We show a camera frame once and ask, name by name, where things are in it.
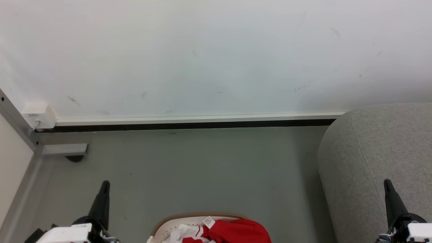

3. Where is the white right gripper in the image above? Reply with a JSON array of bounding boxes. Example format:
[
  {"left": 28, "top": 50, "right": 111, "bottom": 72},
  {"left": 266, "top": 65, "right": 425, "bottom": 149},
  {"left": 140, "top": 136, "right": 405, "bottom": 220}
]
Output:
[{"left": 375, "top": 179, "right": 432, "bottom": 243}]

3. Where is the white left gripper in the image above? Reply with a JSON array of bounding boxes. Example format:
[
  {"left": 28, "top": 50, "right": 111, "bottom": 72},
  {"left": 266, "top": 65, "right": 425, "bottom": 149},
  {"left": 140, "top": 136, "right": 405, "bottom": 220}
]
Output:
[{"left": 24, "top": 180, "right": 119, "bottom": 243}]

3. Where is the red and white garment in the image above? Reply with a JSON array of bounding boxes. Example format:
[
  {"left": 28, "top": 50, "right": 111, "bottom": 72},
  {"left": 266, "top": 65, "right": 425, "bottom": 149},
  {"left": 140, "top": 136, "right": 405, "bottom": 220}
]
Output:
[{"left": 165, "top": 216, "right": 217, "bottom": 243}]

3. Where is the plain red garment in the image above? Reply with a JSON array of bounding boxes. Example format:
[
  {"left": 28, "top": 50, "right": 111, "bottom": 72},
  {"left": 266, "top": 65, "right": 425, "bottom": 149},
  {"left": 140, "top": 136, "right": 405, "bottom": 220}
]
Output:
[{"left": 202, "top": 218, "right": 272, "bottom": 243}]

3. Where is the grey fabric sofa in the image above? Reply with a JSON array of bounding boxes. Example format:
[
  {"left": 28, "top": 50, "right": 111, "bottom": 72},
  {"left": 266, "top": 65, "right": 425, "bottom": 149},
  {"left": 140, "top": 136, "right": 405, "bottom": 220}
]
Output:
[{"left": 317, "top": 103, "right": 432, "bottom": 243}]

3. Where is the white laundry basket brown rim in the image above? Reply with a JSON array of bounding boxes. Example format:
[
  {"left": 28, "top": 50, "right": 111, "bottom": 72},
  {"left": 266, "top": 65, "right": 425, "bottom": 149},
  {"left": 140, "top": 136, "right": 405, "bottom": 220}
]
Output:
[{"left": 146, "top": 213, "right": 248, "bottom": 243}]

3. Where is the white baseboard strip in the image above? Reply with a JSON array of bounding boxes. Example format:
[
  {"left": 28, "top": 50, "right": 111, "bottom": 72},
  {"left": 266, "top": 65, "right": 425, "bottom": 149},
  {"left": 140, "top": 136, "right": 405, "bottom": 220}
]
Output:
[{"left": 55, "top": 112, "right": 347, "bottom": 127}]

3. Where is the grey metal foot bracket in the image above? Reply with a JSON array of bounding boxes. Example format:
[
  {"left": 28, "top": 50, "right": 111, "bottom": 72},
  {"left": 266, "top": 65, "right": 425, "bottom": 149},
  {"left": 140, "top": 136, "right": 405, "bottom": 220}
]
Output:
[{"left": 41, "top": 143, "right": 89, "bottom": 156}]

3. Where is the white wall socket box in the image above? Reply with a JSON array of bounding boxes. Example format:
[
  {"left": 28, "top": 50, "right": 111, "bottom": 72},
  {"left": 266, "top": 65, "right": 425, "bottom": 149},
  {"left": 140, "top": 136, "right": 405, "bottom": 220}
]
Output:
[{"left": 22, "top": 103, "right": 57, "bottom": 130}]

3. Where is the grey metal partition frame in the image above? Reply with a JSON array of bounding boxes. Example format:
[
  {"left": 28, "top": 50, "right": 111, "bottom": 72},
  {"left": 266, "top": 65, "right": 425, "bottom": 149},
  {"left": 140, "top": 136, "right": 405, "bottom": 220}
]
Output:
[{"left": 0, "top": 88, "right": 44, "bottom": 243}]

